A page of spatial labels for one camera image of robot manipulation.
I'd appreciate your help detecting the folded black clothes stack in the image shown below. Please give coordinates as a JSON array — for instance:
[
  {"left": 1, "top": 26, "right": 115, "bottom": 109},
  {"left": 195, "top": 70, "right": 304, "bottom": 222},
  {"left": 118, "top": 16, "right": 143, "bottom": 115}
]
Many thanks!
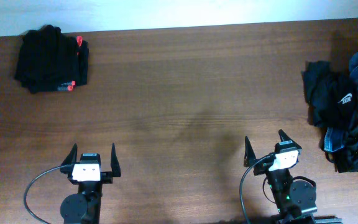
[{"left": 14, "top": 25, "right": 90, "bottom": 94}]

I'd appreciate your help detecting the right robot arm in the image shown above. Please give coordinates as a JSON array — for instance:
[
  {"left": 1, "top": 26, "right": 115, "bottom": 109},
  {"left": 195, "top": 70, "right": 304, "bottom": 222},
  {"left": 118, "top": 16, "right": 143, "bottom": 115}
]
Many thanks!
[{"left": 239, "top": 129, "right": 342, "bottom": 224}]

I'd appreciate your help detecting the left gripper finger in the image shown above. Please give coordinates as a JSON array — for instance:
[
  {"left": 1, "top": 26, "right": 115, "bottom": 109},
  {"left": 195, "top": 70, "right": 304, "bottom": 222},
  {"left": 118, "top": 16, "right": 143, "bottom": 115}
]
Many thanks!
[
  {"left": 110, "top": 143, "right": 121, "bottom": 177},
  {"left": 62, "top": 143, "right": 78, "bottom": 166}
]

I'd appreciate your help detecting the right black cable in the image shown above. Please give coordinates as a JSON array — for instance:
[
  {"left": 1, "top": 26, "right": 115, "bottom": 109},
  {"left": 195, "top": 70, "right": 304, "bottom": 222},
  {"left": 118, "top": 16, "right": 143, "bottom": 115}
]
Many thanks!
[{"left": 239, "top": 154, "right": 275, "bottom": 224}]

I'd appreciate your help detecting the black cable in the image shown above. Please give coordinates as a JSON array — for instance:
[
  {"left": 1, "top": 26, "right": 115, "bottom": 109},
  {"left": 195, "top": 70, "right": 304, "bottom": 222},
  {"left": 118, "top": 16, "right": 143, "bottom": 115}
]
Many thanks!
[
  {"left": 239, "top": 154, "right": 275, "bottom": 224},
  {"left": 23, "top": 165, "right": 71, "bottom": 224}
]

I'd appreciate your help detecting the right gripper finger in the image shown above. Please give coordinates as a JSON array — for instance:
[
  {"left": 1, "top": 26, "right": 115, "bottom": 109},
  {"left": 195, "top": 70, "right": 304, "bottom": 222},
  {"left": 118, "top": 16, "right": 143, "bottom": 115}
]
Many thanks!
[
  {"left": 278, "top": 129, "right": 302, "bottom": 150},
  {"left": 244, "top": 136, "right": 257, "bottom": 167}
]

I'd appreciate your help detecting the left black cable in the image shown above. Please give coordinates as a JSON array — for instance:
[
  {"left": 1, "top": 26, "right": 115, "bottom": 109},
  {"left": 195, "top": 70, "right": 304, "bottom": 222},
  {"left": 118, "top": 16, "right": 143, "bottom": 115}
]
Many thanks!
[{"left": 23, "top": 165, "right": 71, "bottom": 224}]

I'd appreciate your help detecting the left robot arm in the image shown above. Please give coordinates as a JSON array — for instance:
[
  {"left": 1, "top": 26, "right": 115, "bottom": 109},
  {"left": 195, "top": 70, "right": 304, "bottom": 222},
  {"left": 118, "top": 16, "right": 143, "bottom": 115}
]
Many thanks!
[{"left": 60, "top": 144, "right": 121, "bottom": 224}]

